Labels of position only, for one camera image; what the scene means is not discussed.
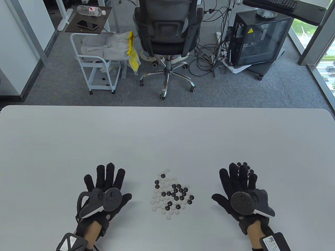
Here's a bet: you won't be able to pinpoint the person's right hand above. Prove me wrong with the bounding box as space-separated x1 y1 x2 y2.
211 163 270 236

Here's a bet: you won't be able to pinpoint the person's left hand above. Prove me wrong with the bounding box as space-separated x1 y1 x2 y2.
76 163 132 236

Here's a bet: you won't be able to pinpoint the cluster of black go stones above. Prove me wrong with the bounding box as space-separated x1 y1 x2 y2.
237 162 255 174

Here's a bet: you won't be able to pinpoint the pile of mixed go stones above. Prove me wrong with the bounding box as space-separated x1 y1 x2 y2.
150 168 195 220

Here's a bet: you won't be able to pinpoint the black and white right controller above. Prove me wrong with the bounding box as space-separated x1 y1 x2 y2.
230 189 276 217

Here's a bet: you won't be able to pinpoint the black and white controller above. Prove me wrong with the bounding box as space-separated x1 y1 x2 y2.
77 188 123 219
230 189 276 217

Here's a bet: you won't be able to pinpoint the black and white left controller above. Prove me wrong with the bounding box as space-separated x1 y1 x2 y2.
77 188 123 219

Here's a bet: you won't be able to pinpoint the white papers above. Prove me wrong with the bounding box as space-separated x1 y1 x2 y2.
222 58 252 73

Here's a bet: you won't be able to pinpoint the white rolling cart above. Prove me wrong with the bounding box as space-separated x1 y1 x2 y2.
70 33 121 95

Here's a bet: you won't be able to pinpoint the black wheeled platform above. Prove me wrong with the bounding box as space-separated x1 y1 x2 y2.
247 56 284 81

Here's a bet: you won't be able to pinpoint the yellow plastic bag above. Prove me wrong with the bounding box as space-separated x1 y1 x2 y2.
127 31 141 76

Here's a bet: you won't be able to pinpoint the grey fabric bag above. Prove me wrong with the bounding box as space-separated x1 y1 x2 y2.
81 33 131 62

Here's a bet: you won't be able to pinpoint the black computer case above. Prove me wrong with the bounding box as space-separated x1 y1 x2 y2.
229 11 294 69

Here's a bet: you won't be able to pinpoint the black smartphone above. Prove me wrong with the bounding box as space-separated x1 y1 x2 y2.
76 20 99 30

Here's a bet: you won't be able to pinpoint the brown side table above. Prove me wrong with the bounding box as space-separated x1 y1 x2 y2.
65 6 112 34

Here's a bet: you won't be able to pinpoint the grey window pillar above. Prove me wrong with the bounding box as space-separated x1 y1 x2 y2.
298 0 335 67

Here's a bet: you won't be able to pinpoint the white desk leg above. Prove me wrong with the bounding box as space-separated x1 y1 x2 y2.
56 0 74 32

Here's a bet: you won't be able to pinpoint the black mesh office chair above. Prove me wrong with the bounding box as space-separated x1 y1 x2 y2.
133 0 204 101

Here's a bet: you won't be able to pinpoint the clear plastic water bottle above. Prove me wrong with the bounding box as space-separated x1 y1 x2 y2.
77 5 107 17

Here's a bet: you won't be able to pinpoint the round silver stand base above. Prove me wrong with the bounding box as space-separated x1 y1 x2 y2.
256 7 278 19

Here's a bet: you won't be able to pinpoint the black keyboard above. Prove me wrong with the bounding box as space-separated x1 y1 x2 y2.
258 0 299 13

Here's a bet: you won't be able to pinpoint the black patterned wrist camera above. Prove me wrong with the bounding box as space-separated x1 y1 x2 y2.
56 233 88 251

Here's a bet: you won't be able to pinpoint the black labelled wrist camera box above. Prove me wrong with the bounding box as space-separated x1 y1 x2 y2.
260 232 291 251

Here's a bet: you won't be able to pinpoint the aluminium frame post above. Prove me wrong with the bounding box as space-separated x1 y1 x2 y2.
214 0 235 79

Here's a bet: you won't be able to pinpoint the tangle of black floor cables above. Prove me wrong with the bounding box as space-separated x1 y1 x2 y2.
188 5 233 77

